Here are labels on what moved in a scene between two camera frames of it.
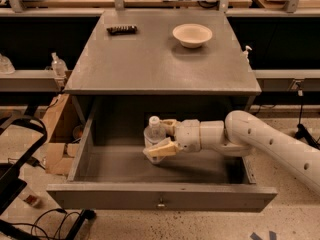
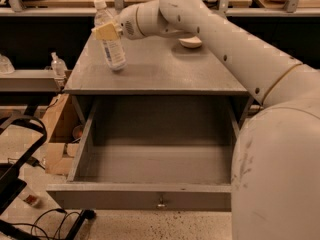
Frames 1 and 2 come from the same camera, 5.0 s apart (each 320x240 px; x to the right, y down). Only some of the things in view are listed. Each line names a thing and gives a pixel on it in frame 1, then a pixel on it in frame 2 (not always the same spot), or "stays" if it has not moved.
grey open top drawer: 112,173 stays
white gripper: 188,135 to 127,23
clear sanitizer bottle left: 58,65 stays
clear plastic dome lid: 6,67 stays
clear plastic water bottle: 154,134 to 113,48
